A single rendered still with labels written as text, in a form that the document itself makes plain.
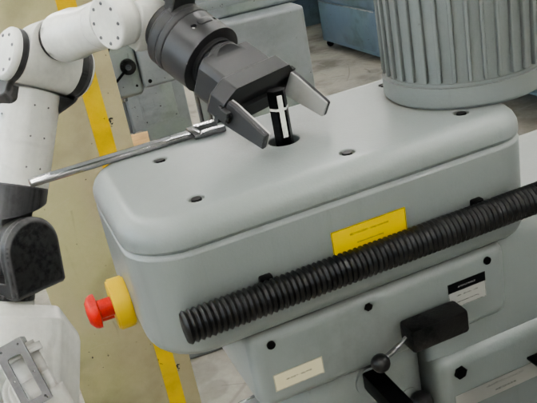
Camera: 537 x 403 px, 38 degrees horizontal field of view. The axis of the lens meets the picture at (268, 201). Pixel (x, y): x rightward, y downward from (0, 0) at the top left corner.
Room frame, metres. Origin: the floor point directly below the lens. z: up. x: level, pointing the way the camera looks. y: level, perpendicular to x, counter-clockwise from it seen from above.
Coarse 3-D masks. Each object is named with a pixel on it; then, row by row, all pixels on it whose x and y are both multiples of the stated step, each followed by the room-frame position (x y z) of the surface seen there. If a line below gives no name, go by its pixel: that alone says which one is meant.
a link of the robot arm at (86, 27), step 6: (84, 12) 1.05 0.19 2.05; (84, 18) 1.04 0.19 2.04; (84, 24) 1.04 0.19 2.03; (90, 24) 1.03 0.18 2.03; (84, 30) 1.04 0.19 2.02; (90, 30) 1.03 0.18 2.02; (90, 36) 1.03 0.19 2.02; (96, 36) 1.03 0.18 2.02; (90, 42) 1.04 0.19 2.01; (96, 42) 1.04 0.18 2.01; (102, 48) 1.05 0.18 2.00; (108, 48) 1.05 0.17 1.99
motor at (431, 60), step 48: (384, 0) 0.89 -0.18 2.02; (432, 0) 0.84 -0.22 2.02; (480, 0) 0.83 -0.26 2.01; (528, 0) 0.85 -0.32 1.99; (384, 48) 0.91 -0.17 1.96; (432, 48) 0.85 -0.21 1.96; (480, 48) 0.83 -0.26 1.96; (528, 48) 0.85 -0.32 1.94; (432, 96) 0.85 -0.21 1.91; (480, 96) 0.83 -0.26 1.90
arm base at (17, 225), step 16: (16, 224) 1.03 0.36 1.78; (32, 224) 1.04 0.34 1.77; (48, 224) 1.06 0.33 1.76; (16, 240) 1.01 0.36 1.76; (32, 240) 1.03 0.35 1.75; (48, 240) 1.05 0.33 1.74; (0, 256) 1.00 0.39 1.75; (16, 256) 1.01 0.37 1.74; (32, 256) 1.02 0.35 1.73; (48, 256) 1.04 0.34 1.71; (16, 272) 1.00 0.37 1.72; (32, 272) 1.02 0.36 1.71; (48, 272) 1.04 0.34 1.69; (64, 272) 1.06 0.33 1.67; (0, 288) 1.01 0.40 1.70; (16, 288) 0.99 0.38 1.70; (32, 288) 1.01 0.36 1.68
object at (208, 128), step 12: (180, 132) 0.93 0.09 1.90; (192, 132) 0.92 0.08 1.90; (204, 132) 0.91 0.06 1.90; (216, 132) 0.92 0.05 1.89; (144, 144) 0.91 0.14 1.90; (156, 144) 0.90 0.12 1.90; (168, 144) 0.91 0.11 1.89; (108, 156) 0.89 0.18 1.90; (120, 156) 0.89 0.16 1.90; (132, 156) 0.89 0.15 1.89; (72, 168) 0.87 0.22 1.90; (84, 168) 0.87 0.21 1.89; (36, 180) 0.86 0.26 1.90; (48, 180) 0.86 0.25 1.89
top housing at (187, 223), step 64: (320, 128) 0.86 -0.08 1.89; (384, 128) 0.82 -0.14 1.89; (448, 128) 0.79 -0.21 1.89; (512, 128) 0.80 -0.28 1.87; (128, 192) 0.78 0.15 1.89; (192, 192) 0.74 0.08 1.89; (256, 192) 0.72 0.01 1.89; (320, 192) 0.72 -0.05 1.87; (384, 192) 0.74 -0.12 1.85; (448, 192) 0.77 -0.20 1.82; (128, 256) 0.70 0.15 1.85; (192, 256) 0.68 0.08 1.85; (256, 256) 0.70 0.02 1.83; (320, 256) 0.72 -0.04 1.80; (448, 256) 0.77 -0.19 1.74; (256, 320) 0.69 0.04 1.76
